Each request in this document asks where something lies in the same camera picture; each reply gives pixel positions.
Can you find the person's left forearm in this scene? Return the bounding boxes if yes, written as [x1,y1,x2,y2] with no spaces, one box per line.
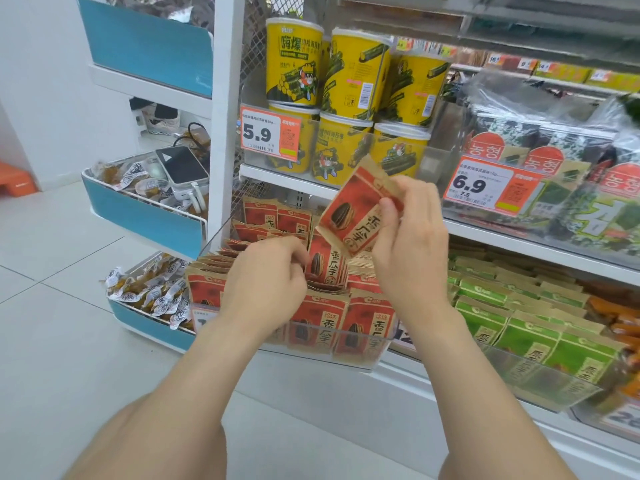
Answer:
[64,315,301,480]

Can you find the rows of green seed bags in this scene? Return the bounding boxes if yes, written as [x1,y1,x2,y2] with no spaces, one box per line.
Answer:
[446,242,626,388]

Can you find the orange snack packets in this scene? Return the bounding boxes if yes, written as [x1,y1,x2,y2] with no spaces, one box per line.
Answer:
[582,282,640,403]

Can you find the stack of yellow snack canisters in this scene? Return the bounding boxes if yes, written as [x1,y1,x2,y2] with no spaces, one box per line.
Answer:
[264,17,451,186]

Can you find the person's right forearm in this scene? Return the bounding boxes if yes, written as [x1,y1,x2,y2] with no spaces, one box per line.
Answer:
[397,305,580,480]

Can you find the pile of small wrapped snacks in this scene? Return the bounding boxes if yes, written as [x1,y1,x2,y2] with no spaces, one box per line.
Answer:
[91,159,173,201]
[104,254,195,331]

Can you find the row of small shelf tags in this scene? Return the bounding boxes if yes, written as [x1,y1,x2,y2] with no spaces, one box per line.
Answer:
[396,37,615,84]

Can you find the orange white price tag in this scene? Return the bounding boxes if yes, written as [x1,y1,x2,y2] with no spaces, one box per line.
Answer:
[599,402,640,441]
[442,156,545,218]
[240,105,302,162]

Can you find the pile of bagged seaweed packs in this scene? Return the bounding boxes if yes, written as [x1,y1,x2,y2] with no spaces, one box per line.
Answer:
[442,70,640,255]

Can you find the white power bank device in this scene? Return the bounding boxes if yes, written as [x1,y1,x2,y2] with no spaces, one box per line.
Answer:
[154,145,211,201]

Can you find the rows of red seed bags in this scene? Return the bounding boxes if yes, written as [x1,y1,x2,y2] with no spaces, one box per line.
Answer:
[186,196,398,368]

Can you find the clear plastic bin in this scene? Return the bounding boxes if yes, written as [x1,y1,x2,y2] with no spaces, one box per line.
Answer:
[475,340,603,413]
[441,160,640,258]
[242,101,463,189]
[190,215,397,374]

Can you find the black cable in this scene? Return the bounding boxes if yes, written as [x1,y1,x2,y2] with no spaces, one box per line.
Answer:
[173,122,212,158]

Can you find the blue white side basket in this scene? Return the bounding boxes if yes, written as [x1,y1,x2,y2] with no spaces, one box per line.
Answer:
[76,0,215,99]
[106,252,197,354]
[81,151,209,261]

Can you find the orange plastic stool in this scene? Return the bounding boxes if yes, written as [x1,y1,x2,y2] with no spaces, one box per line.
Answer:
[0,162,39,198]

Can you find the person's left hand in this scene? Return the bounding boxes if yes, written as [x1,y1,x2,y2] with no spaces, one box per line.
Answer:
[220,237,312,341]

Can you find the red sunflower seed packet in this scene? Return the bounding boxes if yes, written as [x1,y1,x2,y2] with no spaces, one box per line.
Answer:
[315,155,406,258]

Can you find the person's right hand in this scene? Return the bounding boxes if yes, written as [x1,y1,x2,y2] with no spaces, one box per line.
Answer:
[370,175,452,324]

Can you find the white store shelf unit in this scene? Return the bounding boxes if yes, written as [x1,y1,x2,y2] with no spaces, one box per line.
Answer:
[206,0,640,480]

